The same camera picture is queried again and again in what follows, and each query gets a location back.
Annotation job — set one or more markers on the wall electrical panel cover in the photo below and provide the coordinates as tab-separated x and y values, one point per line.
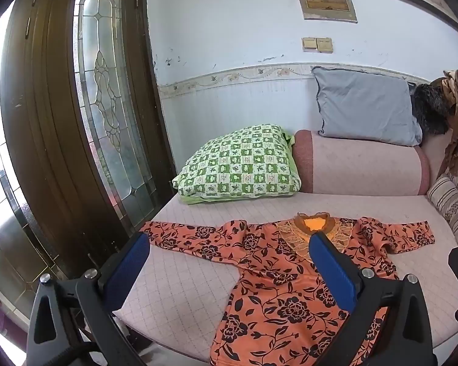
326	0

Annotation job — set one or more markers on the grey pillow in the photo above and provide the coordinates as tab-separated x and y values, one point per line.
366	105

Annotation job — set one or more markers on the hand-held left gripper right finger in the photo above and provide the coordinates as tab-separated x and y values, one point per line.
334	270

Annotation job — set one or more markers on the brown door with leaded glass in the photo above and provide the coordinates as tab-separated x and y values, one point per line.
76	122

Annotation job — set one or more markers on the beige light switch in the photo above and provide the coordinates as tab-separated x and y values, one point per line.
324	45
310	44

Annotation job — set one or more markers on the dark furry cloth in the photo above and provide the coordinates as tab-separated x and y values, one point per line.
429	108

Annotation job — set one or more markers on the striped cushion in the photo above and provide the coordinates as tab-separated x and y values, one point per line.
454	206

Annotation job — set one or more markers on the pink quilted mattress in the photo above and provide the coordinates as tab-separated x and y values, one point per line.
198	282

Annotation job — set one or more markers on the orange floral blouse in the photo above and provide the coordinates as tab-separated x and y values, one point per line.
282	286

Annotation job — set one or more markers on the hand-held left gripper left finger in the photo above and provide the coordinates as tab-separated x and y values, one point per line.
128	270

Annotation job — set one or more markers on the green checked pillow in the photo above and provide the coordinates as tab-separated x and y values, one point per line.
238	162

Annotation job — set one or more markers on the pink bolster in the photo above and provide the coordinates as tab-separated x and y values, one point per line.
360	164

